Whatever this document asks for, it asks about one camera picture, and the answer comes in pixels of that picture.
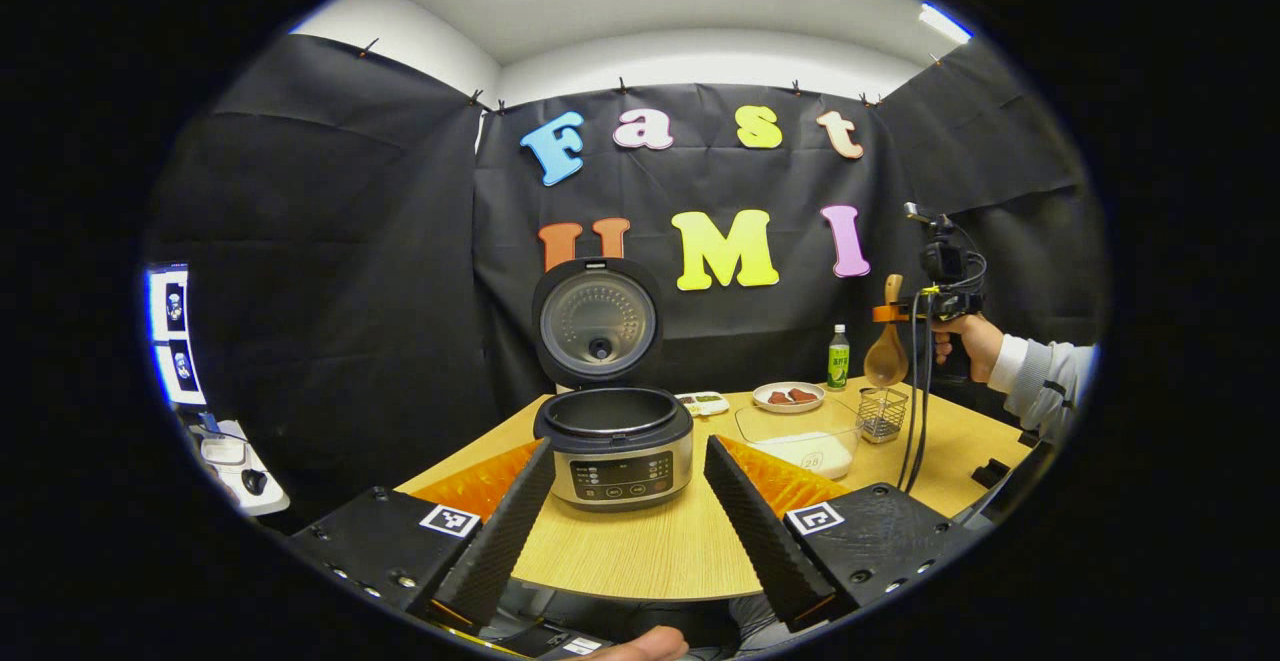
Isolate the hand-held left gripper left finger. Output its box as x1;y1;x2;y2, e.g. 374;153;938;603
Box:
285;438;556;634

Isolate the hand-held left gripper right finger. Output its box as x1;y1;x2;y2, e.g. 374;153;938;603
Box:
703;434;986;634

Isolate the wooden spoon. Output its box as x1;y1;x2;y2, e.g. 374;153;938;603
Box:
864;274;910;389

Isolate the wire chopstick holder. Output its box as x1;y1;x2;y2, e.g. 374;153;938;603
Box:
858;386;910;444

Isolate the black rice cooker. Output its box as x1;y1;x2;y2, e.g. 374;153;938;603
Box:
531;258;695;512

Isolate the clear plastic rice container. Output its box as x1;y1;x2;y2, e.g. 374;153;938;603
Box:
735;396;863;481

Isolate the white round plate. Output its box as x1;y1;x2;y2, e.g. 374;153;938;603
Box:
752;381;826;414

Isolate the white side desk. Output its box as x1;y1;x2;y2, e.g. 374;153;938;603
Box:
185;411;291;518

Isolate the small ceiling light strip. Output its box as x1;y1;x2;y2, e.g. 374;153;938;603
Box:
918;1;974;45

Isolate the black backdrop cloth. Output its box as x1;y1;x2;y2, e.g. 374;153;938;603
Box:
145;33;1106;522

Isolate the computer monitor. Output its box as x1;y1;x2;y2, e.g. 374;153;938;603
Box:
147;261;208;409

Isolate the black cable bundle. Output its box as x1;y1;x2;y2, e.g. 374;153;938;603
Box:
897;316;936;494

